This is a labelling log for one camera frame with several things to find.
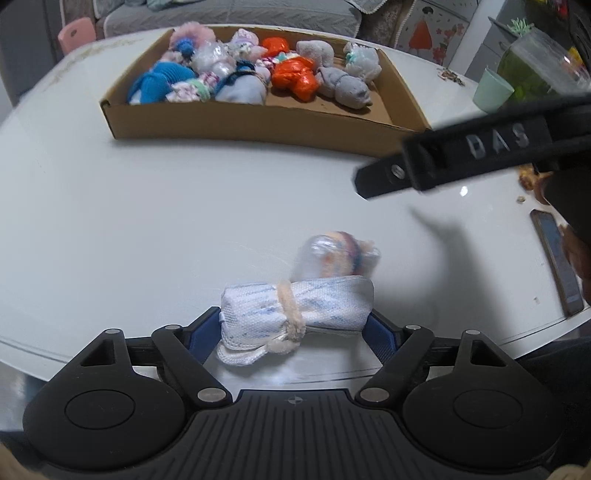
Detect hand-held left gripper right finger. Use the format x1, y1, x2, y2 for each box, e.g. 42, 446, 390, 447
355, 309, 509, 411

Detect clear jar with green plant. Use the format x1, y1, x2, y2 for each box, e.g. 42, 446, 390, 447
496, 28, 591, 107

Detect person's dark clothing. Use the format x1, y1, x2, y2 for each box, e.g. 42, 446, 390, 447
519, 339, 591, 467

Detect scattered seed shells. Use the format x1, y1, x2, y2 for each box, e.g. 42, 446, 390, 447
436, 66, 466, 86

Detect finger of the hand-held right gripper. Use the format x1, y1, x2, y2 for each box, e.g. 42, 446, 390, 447
355, 154, 417, 200

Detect grey quilted sofa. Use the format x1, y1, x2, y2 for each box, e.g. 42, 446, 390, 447
95, 0, 363, 40

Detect white cloth roll peach band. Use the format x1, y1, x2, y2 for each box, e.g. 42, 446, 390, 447
216, 275, 375, 367

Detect smartphone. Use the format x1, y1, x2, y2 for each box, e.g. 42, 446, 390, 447
530, 209, 586, 318

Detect brown snack food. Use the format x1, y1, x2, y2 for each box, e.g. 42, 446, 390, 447
517, 164, 552, 204

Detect shallow cardboard box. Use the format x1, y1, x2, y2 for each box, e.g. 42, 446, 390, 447
100, 26, 432, 158

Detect grey cabinet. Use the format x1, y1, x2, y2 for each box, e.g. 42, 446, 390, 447
464, 16, 522, 84

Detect pile of rolled socks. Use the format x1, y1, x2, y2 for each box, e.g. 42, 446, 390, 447
127, 22, 383, 112

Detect brown plush armchair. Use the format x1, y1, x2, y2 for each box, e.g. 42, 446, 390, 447
348, 0, 411, 47

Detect pale green cup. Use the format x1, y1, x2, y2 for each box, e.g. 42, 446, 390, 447
473, 68, 515, 114

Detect board with orange figure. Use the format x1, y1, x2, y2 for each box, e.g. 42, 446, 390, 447
398, 0, 478, 65

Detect clear colourful sock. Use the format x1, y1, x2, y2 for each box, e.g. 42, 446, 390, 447
292, 230, 382, 281

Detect white teal wrapped bundle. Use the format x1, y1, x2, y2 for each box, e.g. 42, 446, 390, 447
344, 41, 382, 80

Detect pink plastic chair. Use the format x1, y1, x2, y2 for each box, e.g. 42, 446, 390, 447
58, 18, 96, 54

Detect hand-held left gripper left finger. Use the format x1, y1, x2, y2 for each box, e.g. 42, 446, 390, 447
82, 306, 232, 411

